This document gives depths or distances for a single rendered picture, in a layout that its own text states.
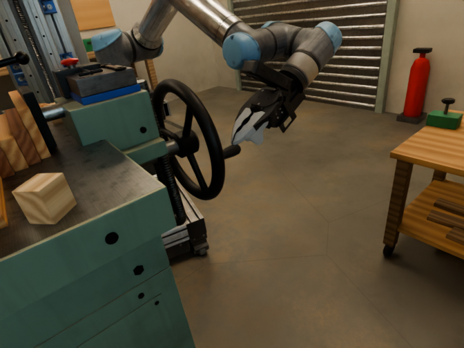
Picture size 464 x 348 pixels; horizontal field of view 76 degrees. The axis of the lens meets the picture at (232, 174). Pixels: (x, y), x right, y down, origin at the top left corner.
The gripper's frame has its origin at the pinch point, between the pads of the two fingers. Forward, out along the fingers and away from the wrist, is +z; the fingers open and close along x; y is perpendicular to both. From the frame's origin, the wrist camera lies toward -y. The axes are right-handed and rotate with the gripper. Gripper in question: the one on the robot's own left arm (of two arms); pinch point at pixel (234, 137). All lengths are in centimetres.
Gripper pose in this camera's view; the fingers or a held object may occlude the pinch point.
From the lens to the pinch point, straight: 62.9
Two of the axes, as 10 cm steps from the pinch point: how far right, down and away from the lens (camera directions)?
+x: -6.1, -3.2, 7.2
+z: -6.2, 7.6, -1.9
